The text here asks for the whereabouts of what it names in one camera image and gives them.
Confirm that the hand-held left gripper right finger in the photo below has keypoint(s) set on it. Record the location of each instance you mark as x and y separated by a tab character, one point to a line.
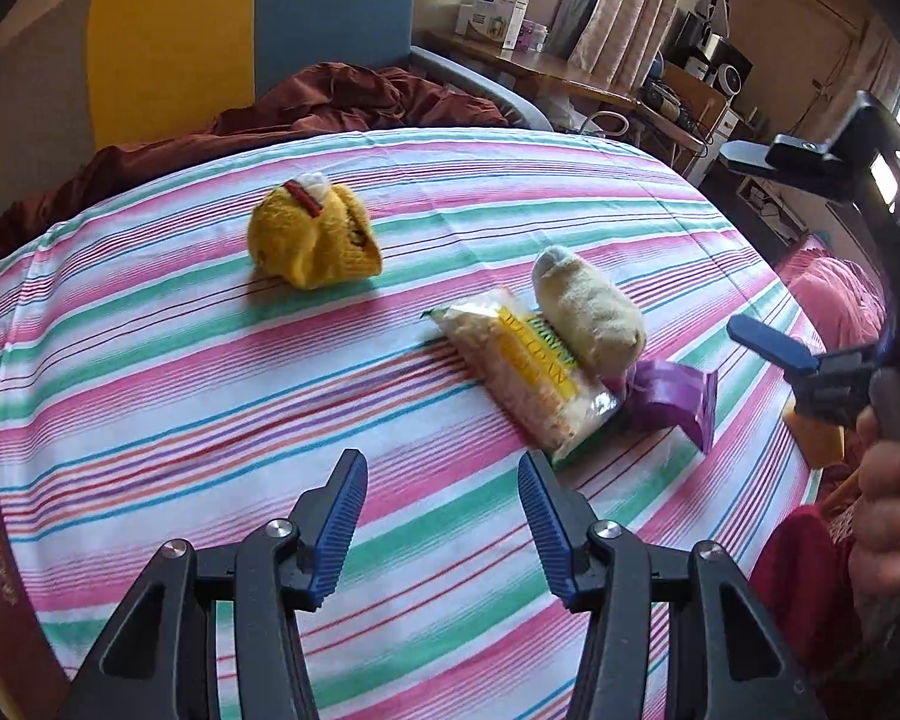
547	532

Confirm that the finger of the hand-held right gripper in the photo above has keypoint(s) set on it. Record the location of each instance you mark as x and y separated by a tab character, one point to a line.
765	341

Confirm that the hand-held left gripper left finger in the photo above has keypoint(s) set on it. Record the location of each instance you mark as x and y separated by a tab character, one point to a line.
337	525

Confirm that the red and gold box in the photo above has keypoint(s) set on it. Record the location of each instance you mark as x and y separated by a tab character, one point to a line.
7	540

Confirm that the person's right hand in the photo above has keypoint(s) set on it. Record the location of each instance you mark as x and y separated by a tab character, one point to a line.
892	510

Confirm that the pink cloth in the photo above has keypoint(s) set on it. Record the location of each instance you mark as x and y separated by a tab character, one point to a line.
832	292

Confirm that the purple snack packet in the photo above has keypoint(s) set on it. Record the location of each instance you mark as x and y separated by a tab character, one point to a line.
671	394

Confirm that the orange sponge wedge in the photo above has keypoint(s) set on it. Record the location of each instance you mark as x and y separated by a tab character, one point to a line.
814	439

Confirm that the yellow snack packet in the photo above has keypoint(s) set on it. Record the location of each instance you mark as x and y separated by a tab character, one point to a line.
517	360

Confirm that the beige rolled sock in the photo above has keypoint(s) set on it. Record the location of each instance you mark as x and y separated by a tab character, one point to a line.
589	307

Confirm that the striped bed sheet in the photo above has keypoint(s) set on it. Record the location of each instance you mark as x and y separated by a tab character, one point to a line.
195	390

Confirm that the red quilted jacket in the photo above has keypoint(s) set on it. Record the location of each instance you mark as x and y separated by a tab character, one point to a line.
802	577

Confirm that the black stereo set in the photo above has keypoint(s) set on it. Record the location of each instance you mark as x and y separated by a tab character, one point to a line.
716	45

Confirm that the wooden desk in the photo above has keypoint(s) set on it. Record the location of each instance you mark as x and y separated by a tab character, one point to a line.
570	79

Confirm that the beige patterned curtain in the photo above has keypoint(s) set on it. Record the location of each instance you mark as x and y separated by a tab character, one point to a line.
630	7

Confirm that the small pink jar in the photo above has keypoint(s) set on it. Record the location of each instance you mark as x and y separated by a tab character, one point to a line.
532	37

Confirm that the maroon blanket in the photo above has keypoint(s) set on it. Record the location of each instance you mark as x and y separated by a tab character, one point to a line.
307	101

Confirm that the white cardboard box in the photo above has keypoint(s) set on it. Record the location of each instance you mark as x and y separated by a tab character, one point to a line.
491	15

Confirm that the yellow blue grey chair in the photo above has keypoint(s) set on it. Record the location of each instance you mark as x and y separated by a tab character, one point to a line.
195	30

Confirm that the grey bed rail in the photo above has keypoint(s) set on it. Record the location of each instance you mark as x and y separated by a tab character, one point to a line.
487	86

